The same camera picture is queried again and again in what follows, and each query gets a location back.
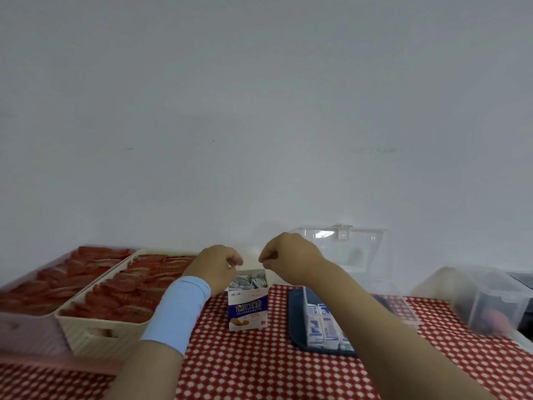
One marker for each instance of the person's right hand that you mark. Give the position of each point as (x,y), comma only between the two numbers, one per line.
(291,258)

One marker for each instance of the person's left hand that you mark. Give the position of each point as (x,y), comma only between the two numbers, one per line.
(212,268)

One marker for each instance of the pile of bandage strips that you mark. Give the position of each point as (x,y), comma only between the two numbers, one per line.
(247,282)

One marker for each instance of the blue white cardboard box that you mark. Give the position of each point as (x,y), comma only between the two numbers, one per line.
(247,308)

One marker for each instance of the clear storage box blue base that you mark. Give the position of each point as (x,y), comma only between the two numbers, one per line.
(297,320)

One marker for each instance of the row of bandage stacks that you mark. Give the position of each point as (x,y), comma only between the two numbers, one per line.
(325,329)

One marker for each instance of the person's right forearm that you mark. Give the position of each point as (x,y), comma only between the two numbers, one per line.
(395,341)

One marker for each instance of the person's left forearm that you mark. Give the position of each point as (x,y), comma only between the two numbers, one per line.
(145,374)

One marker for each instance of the light blue wristband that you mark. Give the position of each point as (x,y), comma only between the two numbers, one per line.
(177,312)

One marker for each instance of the pile of red packets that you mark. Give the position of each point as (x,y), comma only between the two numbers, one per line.
(125,291)
(54,279)

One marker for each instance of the cream perforated plastic basket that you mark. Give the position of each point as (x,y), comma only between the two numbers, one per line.
(91,337)

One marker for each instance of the pink plastic tray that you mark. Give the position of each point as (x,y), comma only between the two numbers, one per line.
(54,364)

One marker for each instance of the clear plastic container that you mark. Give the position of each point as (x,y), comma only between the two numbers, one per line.
(479,295)

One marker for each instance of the pink perforated plastic basket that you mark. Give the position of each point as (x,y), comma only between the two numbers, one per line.
(25,333)

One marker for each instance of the black flat object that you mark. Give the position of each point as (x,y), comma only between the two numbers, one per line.
(526,283)

